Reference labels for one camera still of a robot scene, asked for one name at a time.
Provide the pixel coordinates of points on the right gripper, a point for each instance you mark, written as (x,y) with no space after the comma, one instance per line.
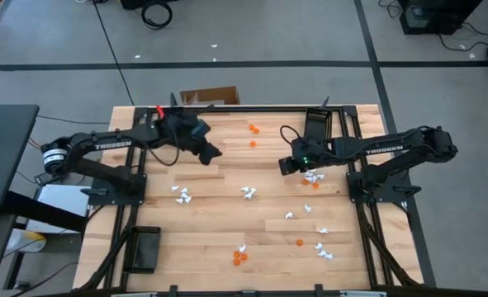
(314,152)

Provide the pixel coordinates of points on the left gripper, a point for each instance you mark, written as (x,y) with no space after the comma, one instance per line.
(181,130)

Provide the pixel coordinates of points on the small red decoration piece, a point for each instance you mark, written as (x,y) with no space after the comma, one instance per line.
(159,111)

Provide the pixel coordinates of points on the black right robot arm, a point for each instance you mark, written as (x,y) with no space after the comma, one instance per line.
(384,148)

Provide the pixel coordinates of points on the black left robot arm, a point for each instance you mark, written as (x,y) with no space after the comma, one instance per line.
(111,145)

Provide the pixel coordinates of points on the brown cardboard box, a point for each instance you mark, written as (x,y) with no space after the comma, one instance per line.
(210,95)

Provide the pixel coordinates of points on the light grey metal strip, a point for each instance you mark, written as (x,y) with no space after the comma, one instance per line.
(363,294)
(134,295)

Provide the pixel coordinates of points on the white box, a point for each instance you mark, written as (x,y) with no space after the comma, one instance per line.
(62,198)

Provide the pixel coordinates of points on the black power adapter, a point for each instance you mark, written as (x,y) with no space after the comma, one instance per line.
(45,179)

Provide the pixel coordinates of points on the black desk crossbar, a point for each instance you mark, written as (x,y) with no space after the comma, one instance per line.
(45,212)

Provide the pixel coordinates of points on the yellow object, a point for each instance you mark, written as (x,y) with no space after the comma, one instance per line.
(35,237)

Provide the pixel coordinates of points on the black desk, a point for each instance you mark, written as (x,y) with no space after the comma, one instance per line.
(4,161)

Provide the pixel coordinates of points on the black equipment cart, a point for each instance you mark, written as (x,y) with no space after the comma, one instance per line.
(433,20)

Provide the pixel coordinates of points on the white bag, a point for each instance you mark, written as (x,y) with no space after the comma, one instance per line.
(16,243)

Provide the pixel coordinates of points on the black caster wheel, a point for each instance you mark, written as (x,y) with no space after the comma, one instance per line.
(21,285)

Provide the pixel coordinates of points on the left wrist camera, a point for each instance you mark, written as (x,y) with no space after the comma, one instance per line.
(201,128)

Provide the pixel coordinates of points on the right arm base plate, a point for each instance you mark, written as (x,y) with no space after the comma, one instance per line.
(355,194)

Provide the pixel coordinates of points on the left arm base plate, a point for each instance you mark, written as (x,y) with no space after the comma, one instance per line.
(103,199)

